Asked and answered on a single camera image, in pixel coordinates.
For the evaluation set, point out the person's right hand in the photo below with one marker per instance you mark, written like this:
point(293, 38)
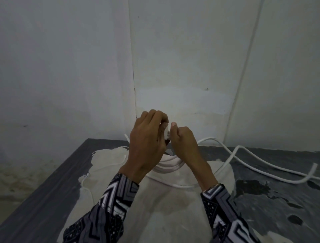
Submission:
point(187, 150)

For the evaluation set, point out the person's left hand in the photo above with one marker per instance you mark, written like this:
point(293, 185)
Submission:
point(143, 145)

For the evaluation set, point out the person's right thumb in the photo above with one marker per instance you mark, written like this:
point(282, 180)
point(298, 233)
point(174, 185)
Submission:
point(174, 126)

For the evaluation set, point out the person's left fingers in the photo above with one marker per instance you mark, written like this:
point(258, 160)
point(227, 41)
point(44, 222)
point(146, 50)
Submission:
point(160, 117)

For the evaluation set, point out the white plug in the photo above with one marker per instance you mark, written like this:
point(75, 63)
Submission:
point(168, 132)

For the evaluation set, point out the person's right forearm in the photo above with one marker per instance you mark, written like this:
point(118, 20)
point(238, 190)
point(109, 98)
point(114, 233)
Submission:
point(225, 217)

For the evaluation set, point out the person's left forearm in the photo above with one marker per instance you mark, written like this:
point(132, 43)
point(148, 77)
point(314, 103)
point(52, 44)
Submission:
point(105, 212)

